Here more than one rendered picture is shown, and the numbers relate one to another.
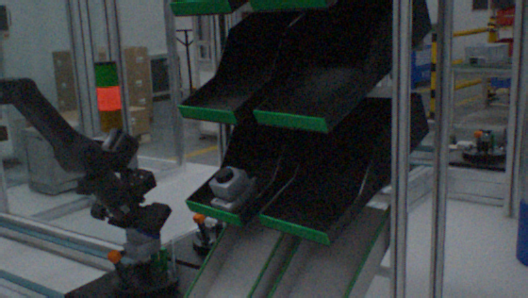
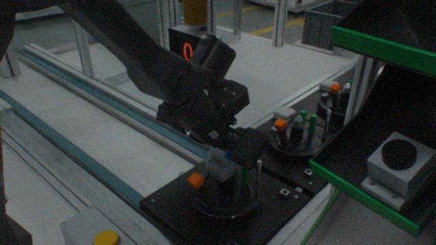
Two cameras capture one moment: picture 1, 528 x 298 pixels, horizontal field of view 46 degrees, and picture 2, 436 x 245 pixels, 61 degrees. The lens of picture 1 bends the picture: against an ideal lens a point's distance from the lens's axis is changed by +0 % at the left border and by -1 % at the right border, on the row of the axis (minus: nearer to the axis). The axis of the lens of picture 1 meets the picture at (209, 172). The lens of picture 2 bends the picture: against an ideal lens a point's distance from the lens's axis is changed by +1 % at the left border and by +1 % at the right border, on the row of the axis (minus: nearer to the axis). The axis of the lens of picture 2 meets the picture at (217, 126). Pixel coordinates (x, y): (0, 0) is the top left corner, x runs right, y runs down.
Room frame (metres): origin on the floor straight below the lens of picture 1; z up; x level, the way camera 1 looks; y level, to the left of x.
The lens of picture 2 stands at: (0.64, 0.14, 1.47)
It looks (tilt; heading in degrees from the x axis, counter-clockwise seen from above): 32 degrees down; 2
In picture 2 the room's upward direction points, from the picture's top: straight up
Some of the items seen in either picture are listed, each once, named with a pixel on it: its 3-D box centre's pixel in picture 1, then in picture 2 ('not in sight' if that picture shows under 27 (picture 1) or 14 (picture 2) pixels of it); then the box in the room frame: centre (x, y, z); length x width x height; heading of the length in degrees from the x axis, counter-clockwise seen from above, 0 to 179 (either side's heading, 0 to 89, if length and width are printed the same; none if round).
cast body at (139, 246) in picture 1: (144, 236); (228, 152); (1.18, 0.14, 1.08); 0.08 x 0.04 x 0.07; 140
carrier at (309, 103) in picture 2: not in sight; (345, 96); (1.56, -0.18, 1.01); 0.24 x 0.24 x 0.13; 49
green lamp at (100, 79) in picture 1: (107, 75); not in sight; (1.39, 0.21, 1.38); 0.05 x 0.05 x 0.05
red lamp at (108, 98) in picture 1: (108, 97); not in sight; (1.39, 0.21, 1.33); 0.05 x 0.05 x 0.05
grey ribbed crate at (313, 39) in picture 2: not in sight; (357, 28); (3.14, -0.72, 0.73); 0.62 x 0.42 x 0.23; 49
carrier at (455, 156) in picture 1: (485, 144); not in sight; (2.01, -0.94, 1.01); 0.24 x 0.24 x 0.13; 49
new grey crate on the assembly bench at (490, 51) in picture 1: (486, 53); not in sight; (6.07, -2.80, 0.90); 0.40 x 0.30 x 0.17; 134
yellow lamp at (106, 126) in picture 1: (111, 119); (195, 9); (1.39, 0.21, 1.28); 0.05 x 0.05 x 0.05
